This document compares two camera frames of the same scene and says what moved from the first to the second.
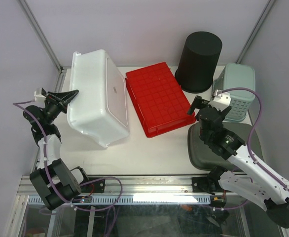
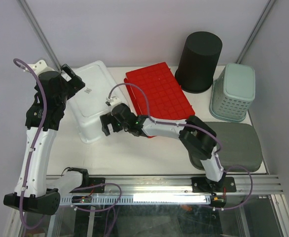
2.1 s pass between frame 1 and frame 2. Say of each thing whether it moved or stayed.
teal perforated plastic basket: stayed
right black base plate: stayed
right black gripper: moved
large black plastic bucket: stayed
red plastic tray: stayed
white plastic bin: moved
